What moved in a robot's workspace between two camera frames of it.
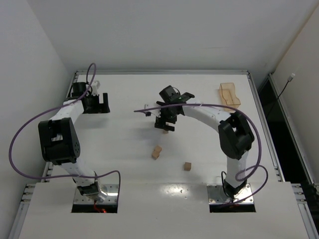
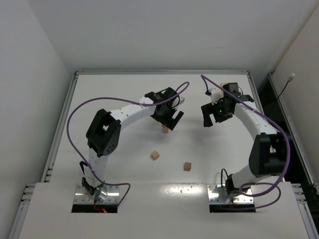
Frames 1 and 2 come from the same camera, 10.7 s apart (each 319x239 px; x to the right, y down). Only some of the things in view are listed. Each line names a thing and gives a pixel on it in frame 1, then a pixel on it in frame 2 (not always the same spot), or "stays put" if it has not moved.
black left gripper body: (97, 108) → (168, 119)
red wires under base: (102, 210) stays put
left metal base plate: (110, 190) stays put
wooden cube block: (155, 154) stays put
